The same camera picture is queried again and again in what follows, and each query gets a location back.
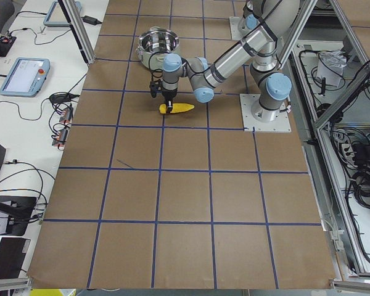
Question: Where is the pale green electric pot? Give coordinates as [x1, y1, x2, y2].
[136, 27, 181, 70]

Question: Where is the black power adapter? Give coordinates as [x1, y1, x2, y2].
[82, 15, 102, 25]

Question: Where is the far teach pendant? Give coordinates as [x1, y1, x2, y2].
[43, 1, 69, 28]

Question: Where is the teach pendant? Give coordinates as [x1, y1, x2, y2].
[43, 1, 69, 28]
[0, 57, 51, 97]

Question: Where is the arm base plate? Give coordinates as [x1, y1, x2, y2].
[229, 17, 252, 41]
[240, 94, 292, 133]

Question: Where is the yellow corn cob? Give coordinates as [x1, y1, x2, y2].
[159, 103, 195, 114]

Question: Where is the near teach pendant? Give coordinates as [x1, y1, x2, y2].
[0, 57, 51, 97]

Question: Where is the aluminium frame post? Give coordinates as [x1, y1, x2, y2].
[58, 0, 96, 65]

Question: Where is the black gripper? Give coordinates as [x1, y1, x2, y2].
[150, 79, 178, 113]

